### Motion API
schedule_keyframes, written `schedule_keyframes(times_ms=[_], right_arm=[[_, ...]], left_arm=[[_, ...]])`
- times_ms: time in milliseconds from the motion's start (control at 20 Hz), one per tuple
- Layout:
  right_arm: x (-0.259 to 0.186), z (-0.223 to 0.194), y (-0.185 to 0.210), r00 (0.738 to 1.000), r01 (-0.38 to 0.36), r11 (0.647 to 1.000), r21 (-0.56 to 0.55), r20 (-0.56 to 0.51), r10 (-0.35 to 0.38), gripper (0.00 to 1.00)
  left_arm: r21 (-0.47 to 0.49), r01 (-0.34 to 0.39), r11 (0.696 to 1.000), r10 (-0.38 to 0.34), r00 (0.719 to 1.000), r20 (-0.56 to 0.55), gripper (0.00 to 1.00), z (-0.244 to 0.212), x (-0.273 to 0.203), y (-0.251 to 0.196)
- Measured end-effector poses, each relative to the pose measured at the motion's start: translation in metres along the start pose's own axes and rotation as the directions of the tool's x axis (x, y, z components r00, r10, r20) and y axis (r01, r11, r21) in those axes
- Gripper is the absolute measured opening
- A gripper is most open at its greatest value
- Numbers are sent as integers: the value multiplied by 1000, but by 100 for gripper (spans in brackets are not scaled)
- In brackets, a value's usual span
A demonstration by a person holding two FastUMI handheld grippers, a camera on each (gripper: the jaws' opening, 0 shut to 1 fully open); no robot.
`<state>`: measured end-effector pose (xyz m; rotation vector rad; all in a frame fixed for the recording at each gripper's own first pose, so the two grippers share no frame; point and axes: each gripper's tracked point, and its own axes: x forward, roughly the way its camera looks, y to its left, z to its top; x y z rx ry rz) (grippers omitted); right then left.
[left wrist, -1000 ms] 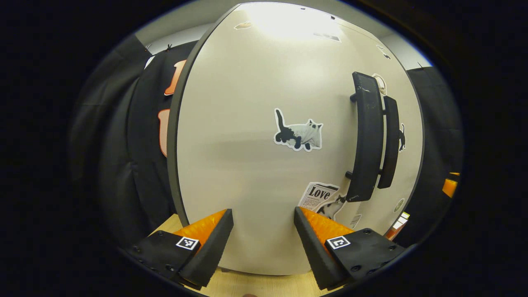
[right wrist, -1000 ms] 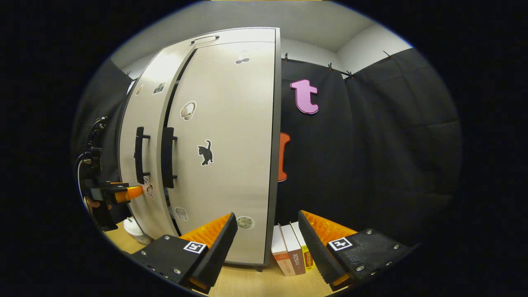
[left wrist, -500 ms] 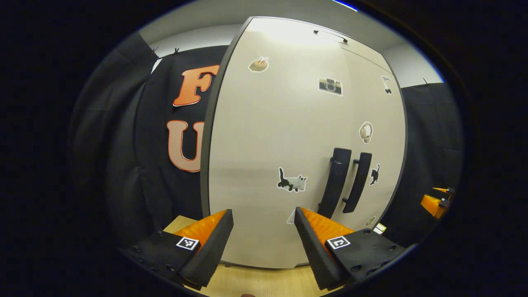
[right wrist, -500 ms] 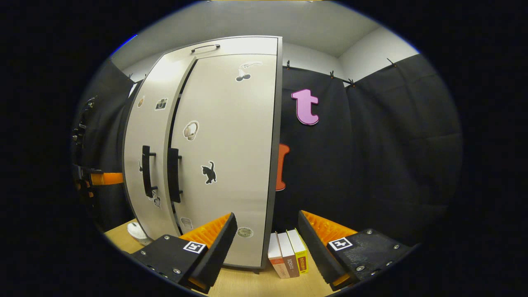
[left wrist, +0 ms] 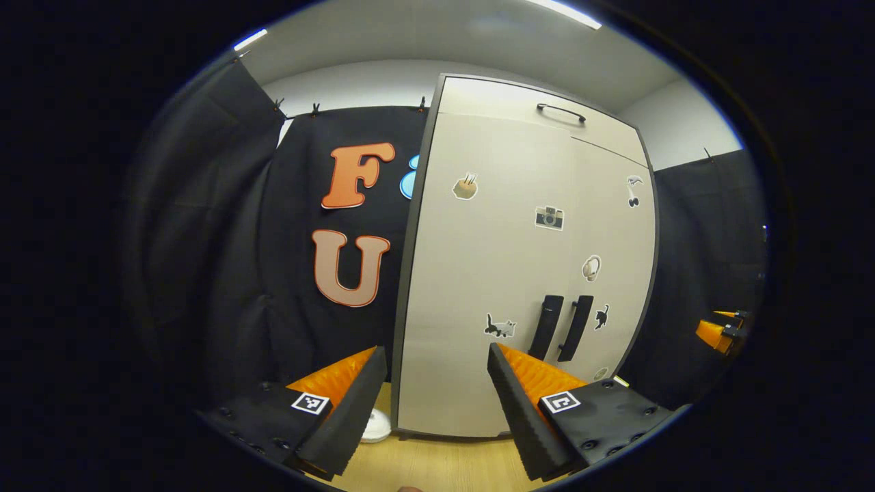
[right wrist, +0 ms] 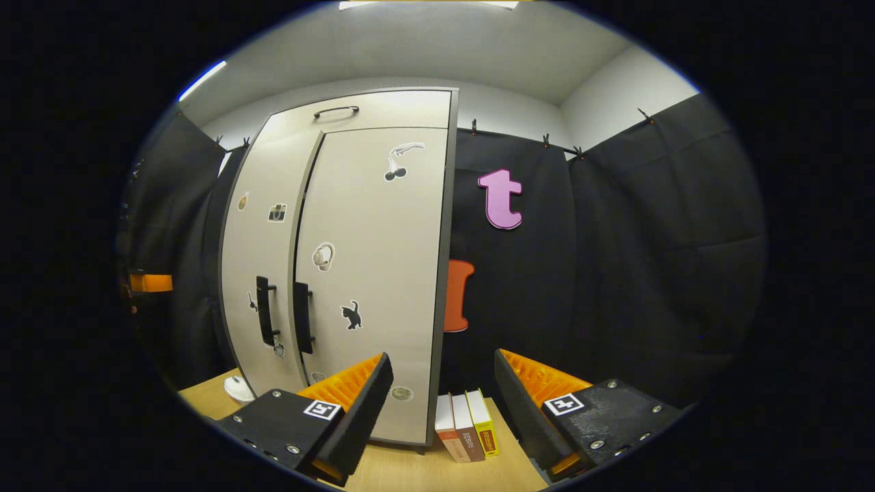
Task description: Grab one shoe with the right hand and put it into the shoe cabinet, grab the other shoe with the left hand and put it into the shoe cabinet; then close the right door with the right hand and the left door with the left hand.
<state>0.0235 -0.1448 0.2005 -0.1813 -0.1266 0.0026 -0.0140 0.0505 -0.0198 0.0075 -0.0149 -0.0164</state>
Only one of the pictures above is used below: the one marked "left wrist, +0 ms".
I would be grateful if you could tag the white round object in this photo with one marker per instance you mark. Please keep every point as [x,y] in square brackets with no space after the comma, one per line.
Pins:
[377,427]

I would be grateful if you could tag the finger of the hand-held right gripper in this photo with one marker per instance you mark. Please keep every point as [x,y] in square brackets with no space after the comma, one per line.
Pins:
[711,333]

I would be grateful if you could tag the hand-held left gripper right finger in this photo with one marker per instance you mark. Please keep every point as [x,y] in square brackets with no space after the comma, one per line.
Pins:
[516,417]

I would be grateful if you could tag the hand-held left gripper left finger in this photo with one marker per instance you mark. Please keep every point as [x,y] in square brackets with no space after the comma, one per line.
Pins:
[352,417]

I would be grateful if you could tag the white shoe cabinet door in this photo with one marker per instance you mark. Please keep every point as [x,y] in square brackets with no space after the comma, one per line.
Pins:
[478,273]
[615,225]

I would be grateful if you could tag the white shoe cabinet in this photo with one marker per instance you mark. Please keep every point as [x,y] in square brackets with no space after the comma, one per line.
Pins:
[408,273]

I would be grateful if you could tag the ceiling light strip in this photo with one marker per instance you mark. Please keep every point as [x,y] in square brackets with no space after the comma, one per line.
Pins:
[566,12]
[249,39]

